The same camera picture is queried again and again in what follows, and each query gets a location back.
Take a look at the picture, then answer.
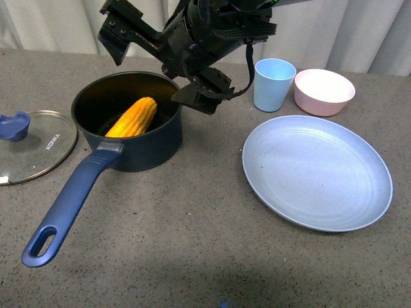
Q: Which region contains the light blue plate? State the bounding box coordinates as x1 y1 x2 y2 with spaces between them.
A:
242 115 393 232

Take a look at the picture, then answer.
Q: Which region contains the dark blue saucepan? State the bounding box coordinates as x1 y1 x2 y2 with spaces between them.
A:
21 71 182 268

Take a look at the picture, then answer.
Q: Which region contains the light blue cup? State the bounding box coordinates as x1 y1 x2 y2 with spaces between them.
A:
254 58 297 112

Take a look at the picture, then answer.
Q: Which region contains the white curtain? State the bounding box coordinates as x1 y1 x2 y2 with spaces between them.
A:
1 1 410 76

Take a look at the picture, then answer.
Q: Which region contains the pink bowl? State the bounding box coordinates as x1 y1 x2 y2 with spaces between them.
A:
294 69 356 117

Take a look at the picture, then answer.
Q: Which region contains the yellow corn cob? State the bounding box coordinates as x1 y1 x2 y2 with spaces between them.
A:
105 97 157 138

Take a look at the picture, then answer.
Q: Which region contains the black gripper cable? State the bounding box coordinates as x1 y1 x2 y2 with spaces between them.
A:
221 43 254 101

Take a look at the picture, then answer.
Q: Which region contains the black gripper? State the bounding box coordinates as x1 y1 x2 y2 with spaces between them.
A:
98 0 277 115

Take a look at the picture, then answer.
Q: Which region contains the glass lid blue knob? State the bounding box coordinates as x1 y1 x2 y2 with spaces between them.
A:
1 110 78 185

